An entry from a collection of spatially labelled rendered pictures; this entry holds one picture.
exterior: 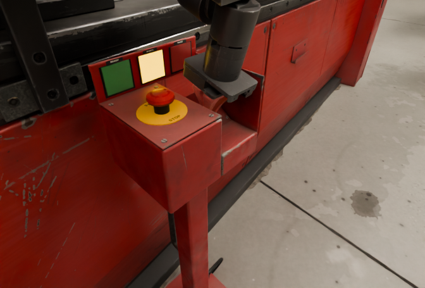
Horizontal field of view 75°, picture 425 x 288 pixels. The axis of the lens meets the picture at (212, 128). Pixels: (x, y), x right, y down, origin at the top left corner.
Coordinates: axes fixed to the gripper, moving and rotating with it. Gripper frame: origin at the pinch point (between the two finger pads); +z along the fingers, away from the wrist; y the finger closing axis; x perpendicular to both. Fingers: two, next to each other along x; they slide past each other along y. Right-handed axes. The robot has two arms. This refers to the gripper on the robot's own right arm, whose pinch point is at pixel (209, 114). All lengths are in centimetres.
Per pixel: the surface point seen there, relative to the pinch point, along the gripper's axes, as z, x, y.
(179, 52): -6.4, -0.7, 10.0
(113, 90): -4.0, 12.5, 9.4
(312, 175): 71, -79, -15
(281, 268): 68, -27, -29
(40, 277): 29.8, 32.1, 5.1
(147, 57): -7.1, 5.8, 10.3
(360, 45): 47, -195, 21
